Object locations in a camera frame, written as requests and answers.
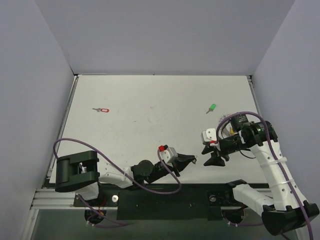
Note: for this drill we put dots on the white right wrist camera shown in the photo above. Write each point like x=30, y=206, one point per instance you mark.
x=209, y=137

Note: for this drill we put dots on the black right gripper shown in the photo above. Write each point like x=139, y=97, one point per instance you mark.
x=216, y=148

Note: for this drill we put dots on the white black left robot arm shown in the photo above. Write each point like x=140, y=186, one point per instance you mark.
x=79, y=170

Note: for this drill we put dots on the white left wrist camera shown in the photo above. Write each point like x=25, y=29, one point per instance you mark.
x=167, y=154

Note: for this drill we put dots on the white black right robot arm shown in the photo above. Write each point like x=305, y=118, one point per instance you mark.
x=288, y=209

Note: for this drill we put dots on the metal disc with key rings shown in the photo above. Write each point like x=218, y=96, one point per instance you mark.
x=225, y=125

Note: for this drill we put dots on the key with green cap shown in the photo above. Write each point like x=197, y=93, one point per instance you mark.
x=211, y=108

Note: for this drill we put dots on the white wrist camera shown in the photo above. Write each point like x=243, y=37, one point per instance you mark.
x=209, y=137
x=167, y=154

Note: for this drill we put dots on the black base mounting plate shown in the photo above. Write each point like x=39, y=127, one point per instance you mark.
x=193, y=201

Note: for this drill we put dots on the aluminium frame rail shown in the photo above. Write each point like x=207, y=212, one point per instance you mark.
x=49, y=199

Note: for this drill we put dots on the key with red tag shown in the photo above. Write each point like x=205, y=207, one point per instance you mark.
x=102, y=110

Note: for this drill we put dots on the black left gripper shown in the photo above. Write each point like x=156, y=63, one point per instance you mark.
x=175, y=166

